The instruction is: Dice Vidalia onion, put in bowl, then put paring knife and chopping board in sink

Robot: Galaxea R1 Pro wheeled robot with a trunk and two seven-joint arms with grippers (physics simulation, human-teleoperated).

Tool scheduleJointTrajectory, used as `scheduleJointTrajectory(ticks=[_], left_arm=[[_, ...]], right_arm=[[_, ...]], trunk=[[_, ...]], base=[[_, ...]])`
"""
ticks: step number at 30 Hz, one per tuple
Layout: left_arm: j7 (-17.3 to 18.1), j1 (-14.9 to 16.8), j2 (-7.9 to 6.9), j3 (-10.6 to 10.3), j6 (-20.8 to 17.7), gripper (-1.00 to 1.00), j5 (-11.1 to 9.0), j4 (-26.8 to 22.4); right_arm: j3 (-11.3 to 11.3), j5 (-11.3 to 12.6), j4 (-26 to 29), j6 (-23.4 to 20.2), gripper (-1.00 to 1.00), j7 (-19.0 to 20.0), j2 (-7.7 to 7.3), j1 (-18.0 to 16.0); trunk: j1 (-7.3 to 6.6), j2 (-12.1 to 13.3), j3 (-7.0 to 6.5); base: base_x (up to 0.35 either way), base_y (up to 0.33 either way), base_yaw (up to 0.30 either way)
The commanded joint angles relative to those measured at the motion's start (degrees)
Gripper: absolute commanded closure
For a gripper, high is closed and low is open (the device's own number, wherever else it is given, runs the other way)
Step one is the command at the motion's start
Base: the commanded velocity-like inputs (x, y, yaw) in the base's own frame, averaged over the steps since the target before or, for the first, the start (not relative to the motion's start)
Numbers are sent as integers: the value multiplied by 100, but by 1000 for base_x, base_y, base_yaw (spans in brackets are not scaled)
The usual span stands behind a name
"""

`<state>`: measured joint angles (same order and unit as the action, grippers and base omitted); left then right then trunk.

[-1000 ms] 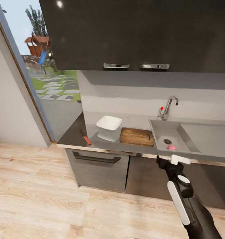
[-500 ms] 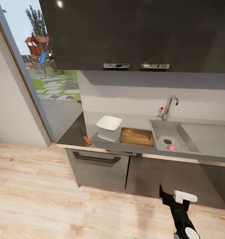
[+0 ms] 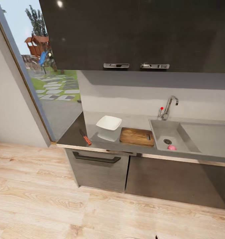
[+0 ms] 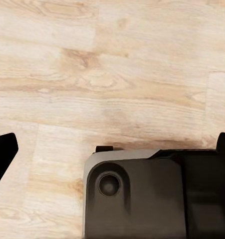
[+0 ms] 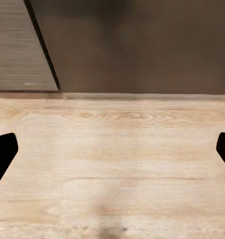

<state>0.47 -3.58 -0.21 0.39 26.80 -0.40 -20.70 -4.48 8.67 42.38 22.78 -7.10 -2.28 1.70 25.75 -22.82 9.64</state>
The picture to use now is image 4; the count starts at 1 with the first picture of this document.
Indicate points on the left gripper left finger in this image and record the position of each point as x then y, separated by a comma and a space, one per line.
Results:
8, 150

